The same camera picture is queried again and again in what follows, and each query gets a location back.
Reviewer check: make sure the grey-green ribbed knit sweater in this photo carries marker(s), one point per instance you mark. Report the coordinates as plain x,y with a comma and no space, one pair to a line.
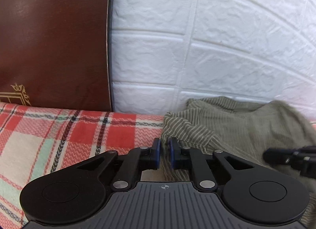
244,129

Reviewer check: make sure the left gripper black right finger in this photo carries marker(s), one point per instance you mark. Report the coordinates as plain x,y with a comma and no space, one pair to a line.
194,161

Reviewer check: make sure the dark brown wooden headboard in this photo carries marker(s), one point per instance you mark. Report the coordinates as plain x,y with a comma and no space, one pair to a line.
56,54

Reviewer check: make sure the red plaid bed sheet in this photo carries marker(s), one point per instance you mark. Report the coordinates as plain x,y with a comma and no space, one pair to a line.
38,141

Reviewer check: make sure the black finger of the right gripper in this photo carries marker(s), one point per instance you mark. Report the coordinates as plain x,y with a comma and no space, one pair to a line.
279,156

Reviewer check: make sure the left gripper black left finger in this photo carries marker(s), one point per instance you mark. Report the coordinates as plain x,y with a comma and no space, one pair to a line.
134,163

